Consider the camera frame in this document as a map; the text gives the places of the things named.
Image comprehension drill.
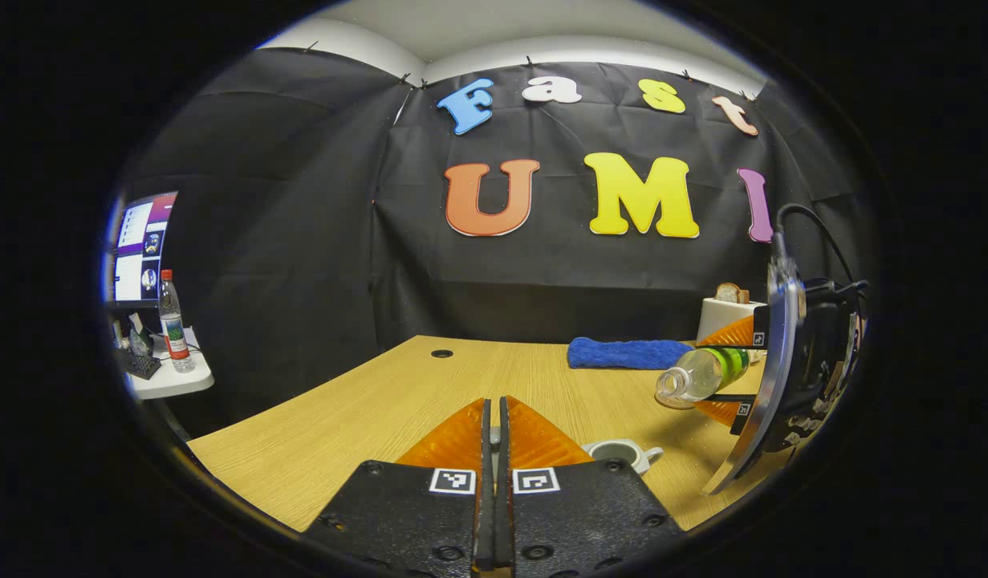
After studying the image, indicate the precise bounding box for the red cap plastic bottle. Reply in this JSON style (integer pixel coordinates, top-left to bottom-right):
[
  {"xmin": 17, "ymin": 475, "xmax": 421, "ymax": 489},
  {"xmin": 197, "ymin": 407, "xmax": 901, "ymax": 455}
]
[{"xmin": 157, "ymin": 269, "xmax": 197, "ymax": 374}]

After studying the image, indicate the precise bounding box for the black backdrop cloth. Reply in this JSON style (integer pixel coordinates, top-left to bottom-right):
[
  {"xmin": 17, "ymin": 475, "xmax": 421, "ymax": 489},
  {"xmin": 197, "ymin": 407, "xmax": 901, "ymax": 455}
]
[{"xmin": 120, "ymin": 47, "xmax": 876, "ymax": 438}]

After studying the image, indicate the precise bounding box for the white toaster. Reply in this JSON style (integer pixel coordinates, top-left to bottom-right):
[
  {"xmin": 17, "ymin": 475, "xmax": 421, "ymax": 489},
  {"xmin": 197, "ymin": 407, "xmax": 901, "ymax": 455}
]
[{"xmin": 696, "ymin": 297, "xmax": 769, "ymax": 344}]

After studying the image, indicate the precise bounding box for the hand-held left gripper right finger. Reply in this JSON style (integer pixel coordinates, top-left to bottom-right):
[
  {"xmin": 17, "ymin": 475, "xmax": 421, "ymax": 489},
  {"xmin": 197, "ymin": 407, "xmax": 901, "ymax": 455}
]
[{"xmin": 499, "ymin": 395, "xmax": 687, "ymax": 577}]

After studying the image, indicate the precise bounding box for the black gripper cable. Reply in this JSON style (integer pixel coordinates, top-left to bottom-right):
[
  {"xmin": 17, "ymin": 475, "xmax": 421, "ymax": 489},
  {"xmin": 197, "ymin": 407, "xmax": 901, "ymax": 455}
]
[{"xmin": 773, "ymin": 202, "xmax": 857, "ymax": 283}]

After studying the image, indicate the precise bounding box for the white side table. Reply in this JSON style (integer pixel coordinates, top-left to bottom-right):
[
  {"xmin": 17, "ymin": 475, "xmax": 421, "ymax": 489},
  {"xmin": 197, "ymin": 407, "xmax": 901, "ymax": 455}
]
[{"xmin": 123, "ymin": 325, "xmax": 216, "ymax": 401}]

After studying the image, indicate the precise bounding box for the computer monitor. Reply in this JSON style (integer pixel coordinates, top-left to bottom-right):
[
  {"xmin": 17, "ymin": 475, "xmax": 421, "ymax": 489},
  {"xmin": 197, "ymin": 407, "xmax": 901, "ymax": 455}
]
[{"xmin": 107, "ymin": 190, "xmax": 180, "ymax": 307}]

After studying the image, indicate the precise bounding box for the green label water bottle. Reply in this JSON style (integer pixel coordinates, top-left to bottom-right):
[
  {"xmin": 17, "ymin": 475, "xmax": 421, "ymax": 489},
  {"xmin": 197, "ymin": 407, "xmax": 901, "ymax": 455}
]
[{"xmin": 655, "ymin": 346, "xmax": 752, "ymax": 411}]

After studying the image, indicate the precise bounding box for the clear glass teacup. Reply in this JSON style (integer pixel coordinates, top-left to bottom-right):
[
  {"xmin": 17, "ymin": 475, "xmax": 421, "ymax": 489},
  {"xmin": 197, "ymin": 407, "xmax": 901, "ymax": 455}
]
[{"xmin": 582, "ymin": 438, "xmax": 665, "ymax": 476}]

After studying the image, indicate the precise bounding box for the small black keyboard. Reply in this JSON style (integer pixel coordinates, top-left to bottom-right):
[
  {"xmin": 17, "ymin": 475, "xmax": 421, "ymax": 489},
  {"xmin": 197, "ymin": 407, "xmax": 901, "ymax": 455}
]
[{"xmin": 116, "ymin": 345, "xmax": 163, "ymax": 381}]

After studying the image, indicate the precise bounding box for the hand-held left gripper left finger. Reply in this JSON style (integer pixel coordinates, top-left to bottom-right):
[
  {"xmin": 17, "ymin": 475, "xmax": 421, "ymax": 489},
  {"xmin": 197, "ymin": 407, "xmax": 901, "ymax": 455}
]
[{"xmin": 301, "ymin": 397, "xmax": 495, "ymax": 577}]

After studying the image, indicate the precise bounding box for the blue towel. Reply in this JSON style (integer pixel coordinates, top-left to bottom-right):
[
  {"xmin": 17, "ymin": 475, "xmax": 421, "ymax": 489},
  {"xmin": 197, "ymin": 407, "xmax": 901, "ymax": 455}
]
[{"xmin": 567, "ymin": 337, "xmax": 696, "ymax": 372}]

